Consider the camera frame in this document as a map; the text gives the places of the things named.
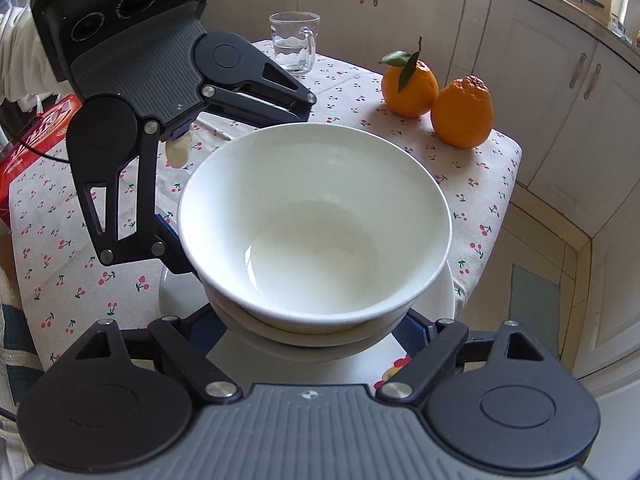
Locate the orange with leaf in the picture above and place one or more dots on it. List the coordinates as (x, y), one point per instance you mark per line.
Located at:
(410, 90)

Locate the white fruit-print plate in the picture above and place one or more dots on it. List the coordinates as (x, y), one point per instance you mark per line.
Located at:
(320, 365)

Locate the quilted dark cloth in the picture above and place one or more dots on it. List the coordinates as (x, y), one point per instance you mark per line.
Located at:
(12, 340)

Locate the clear glass mug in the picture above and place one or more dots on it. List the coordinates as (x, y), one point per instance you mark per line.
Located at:
(295, 45)

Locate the red printed carton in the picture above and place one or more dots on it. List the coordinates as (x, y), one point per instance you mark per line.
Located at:
(30, 145)

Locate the cherry-print tablecloth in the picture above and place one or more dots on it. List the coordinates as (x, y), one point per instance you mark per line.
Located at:
(75, 240)

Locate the grey floor mat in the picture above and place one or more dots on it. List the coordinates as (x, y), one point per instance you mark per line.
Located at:
(532, 305)

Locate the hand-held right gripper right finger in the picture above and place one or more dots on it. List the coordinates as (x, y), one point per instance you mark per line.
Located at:
(415, 332)

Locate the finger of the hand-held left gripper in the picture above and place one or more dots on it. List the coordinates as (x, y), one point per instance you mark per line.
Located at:
(280, 97)
(150, 195)

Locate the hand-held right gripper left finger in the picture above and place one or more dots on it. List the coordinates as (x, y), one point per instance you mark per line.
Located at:
(207, 332)

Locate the orange with bumpy top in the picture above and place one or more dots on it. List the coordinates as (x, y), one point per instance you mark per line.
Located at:
(462, 115)

